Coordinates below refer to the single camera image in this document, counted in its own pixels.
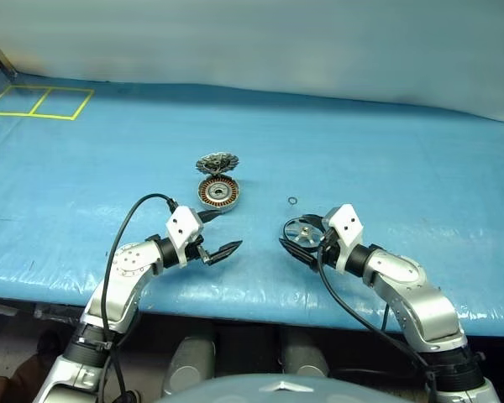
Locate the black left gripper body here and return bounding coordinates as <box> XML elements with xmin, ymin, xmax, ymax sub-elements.
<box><xmin>186</xmin><ymin>234</ymin><xmax>214</xmax><ymax>267</ymax></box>

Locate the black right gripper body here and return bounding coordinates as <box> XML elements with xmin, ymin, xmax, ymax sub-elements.
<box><xmin>318</xmin><ymin>228</ymin><xmax>342</xmax><ymax>270</ymax></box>

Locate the silver spoked motor rotor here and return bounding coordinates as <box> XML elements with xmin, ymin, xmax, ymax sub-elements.
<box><xmin>282</xmin><ymin>217</ymin><xmax>323</xmax><ymax>254</ymax></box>

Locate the motor stator with copper windings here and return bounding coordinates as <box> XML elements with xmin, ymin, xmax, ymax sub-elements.
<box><xmin>197</xmin><ymin>175</ymin><xmax>241</xmax><ymax>213</ymax></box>

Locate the silver finned rotor fan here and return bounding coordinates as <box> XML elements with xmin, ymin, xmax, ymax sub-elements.
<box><xmin>194</xmin><ymin>153</ymin><xmax>239</xmax><ymax>177</ymax></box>

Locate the blue plastic table cover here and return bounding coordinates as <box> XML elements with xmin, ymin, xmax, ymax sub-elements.
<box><xmin>0</xmin><ymin>69</ymin><xmax>504</xmax><ymax>337</ymax></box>

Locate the grey rounded robot leg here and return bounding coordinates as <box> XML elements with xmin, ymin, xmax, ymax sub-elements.
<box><xmin>279</xmin><ymin>331</ymin><xmax>331</xmax><ymax>378</ymax></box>
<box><xmin>162</xmin><ymin>335</ymin><xmax>218</xmax><ymax>398</ymax></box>

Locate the grey robot torso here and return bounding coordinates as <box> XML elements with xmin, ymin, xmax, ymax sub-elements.
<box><xmin>155</xmin><ymin>374</ymin><xmax>417</xmax><ymax>403</ymax></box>

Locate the yellow tape double square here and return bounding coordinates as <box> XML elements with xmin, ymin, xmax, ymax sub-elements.
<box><xmin>0</xmin><ymin>85</ymin><xmax>96</xmax><ymax>122</ymax></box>

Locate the dark brown rounded object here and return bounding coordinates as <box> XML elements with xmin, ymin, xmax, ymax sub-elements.
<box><xmin>0</xmin><ymin>329</ymin><xmax>63</xmax><ymax>403</ymax></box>

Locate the slanted metal bar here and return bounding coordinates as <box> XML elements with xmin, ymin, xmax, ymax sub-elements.
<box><xmin>0</xmin><ymin>25</ymin><xmax>18</xmax><ymax>81</ymax></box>

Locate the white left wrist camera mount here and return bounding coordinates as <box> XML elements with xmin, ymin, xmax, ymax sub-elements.
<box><xmin>165</xmin><ymin>206</ymin><xmax>205</xmax><ymax>269</ymax></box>

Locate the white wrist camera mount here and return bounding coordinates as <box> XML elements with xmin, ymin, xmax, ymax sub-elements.
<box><xmin>322</xmin><ymin>203</ymin><xmax>365</xmax><ymax>275</ymax></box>
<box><xmin>165</xmin><ymin>206</ymin><xmax>205</xmax><ymax>269</ymax></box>

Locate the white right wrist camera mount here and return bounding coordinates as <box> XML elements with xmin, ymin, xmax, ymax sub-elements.
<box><xmin>322</xmin><ymin>203</ymin><xmax>365</xmax><ymax>275</ymax></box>

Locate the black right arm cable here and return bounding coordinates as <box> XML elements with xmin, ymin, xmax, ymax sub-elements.
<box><xmin>317</xmin><ymin>245</ymin><xmax>440</xmax><ymax>403</ymax></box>

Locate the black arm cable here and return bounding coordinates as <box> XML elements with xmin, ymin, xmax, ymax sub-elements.
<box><xmin>317</xmin><ymin>245</ymin><xmax>440</xmax><ymax>403</ymax></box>
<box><xmin>100</xmin><ymin>193</ymin><xmax>177</xmax><ymax>403</ymax></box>

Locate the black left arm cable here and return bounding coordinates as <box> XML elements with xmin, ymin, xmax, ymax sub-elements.
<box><xmin>100</xmin><ymin>193</ymin><xmax>177</xmax><ymax>403</ymax></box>

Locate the metal table frame rail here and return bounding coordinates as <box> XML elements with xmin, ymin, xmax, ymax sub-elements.
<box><xmin>0</xmin><ymin>298</ymin><xmax>85</xmax><ymax>325</ymax></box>

